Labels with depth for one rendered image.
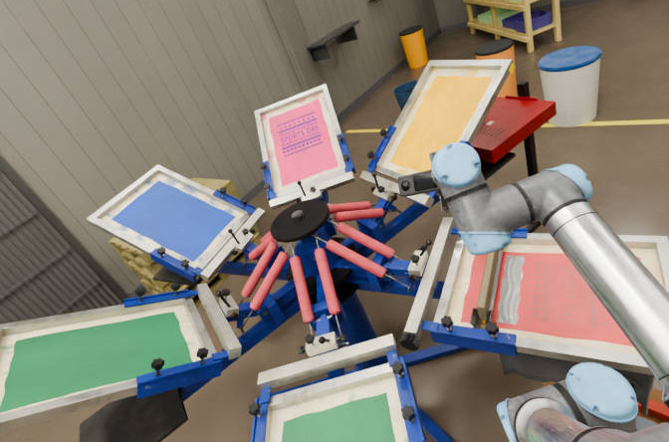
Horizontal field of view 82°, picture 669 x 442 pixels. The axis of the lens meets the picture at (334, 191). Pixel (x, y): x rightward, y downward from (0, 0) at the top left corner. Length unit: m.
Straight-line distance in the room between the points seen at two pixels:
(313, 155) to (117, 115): 2.53
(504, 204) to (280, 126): 2.38
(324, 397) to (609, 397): 1.01
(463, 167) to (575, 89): 3.96
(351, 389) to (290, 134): 1.81
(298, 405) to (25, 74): 3.72
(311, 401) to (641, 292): 1.29
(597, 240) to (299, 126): 2.40
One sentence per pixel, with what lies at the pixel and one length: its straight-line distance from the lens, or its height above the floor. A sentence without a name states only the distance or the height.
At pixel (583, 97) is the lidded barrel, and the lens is 4.67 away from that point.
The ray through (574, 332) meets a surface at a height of 0.96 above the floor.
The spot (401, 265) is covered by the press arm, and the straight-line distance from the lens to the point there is 1.85.
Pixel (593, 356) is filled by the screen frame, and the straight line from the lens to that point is 1.57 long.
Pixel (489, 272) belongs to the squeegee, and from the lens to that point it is 1.71.
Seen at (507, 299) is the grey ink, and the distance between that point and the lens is 1.74.
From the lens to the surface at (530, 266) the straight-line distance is 1.86.
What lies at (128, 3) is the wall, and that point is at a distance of 4.92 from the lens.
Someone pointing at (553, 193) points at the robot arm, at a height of 1.87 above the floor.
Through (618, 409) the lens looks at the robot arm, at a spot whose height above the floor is 1.43.
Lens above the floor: 2.30
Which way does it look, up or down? 29 degrees down
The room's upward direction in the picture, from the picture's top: 23 degrees counter-clockwise
